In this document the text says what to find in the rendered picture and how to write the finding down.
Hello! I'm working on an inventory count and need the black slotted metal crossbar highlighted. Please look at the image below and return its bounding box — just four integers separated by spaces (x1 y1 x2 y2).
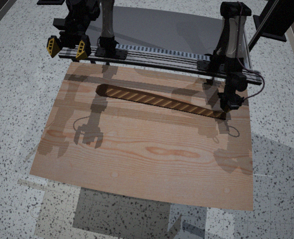
58 47 263 86

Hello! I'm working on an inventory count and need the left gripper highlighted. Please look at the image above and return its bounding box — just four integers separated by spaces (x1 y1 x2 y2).
217 85 241 113

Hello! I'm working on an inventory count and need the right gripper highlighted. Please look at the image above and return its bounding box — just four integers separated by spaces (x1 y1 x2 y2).
46 23 91 61

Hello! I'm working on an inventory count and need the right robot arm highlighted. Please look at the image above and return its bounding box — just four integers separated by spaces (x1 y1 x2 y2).
53 0 128 60

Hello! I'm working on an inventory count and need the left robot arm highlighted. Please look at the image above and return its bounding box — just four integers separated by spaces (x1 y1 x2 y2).
197 1 252 110

